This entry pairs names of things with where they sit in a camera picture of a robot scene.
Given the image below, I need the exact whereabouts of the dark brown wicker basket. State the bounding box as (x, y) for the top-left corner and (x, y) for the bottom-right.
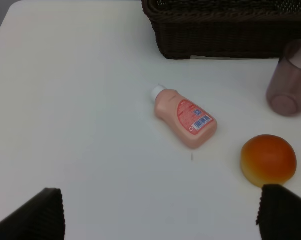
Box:
(141, 0), (301, 60)

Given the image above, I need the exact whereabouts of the translucent purple plastic cup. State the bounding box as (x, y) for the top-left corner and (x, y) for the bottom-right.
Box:
(266, 39), (301, 117)

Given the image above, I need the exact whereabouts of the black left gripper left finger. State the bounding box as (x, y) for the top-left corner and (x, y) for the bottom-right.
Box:
(0, 188), (66, 240)

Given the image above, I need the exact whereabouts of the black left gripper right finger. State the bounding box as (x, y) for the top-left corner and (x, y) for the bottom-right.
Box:
(256, 184), (301, 240)

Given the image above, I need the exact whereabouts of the pink lotion bottle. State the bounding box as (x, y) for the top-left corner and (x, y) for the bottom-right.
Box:
(151, 85), (218, 149)

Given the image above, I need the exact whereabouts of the round bread bun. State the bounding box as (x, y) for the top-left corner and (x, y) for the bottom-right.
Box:
(240, 134), (297, 188)

